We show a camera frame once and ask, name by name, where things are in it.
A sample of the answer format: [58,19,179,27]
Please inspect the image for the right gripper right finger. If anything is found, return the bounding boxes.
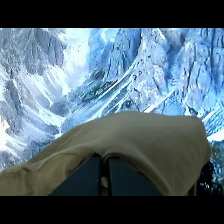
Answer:
[106,156,162,197]

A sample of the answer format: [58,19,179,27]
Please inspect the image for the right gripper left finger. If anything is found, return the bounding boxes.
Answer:
[49,153,102,197]

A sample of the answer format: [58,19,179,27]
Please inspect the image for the khaki garment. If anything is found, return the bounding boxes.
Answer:
[0,111,212,197]

